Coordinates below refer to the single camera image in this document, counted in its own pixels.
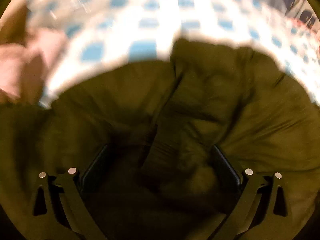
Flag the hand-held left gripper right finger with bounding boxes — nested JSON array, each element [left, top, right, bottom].
[[209, 144, 293, 240]]

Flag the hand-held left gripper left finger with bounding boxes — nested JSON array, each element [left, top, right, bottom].
[[26, 144, 112, 240]]

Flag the olive green large garment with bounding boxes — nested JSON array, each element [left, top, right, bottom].
[[0, 38, 320, 240]]

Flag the pink cloth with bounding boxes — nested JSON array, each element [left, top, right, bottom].
[[0, 29, 67, 104]]

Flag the blue white checkered bed sheet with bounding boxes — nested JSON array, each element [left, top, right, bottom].
[[25, 0, 320, 110]]

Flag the printed blue white pillow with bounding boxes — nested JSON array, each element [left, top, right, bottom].
[[281, 0, 319, 29]]

